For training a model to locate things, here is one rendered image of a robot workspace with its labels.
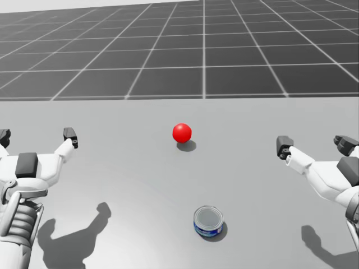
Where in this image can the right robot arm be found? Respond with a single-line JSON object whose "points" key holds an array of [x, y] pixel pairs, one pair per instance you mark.
{"points": [[354, 213]]}

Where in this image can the small glossy ball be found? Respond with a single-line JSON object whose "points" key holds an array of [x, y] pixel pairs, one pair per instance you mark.
{"points": [[182, 132]]}

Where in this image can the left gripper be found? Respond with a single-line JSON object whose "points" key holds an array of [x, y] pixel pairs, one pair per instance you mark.
{"points": [[46, 168]]}

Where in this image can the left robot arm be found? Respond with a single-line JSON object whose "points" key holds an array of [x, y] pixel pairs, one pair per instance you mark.
{"points": [[16, 224]]}

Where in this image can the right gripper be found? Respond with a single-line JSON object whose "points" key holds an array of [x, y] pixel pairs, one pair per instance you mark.
{"points": [[328, 176]]}

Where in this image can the blue flat can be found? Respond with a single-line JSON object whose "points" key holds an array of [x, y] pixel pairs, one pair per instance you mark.
{"points": [[208, 221]]}

